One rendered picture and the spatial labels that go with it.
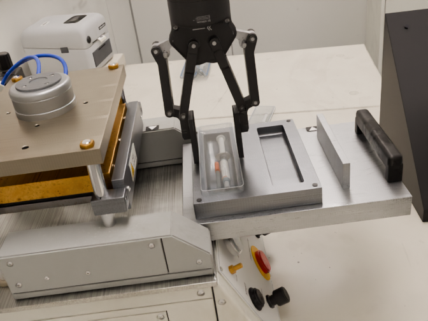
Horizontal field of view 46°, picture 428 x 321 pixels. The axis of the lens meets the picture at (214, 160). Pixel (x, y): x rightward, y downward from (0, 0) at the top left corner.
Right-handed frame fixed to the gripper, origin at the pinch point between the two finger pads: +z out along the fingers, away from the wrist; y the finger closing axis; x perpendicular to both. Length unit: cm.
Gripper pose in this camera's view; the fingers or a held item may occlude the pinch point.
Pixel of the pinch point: (216, 136)
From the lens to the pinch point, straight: 70.9
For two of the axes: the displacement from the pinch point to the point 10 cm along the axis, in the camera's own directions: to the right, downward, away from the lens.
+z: 1.2, 8.5, 5.1
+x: -0.5, -5.1, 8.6
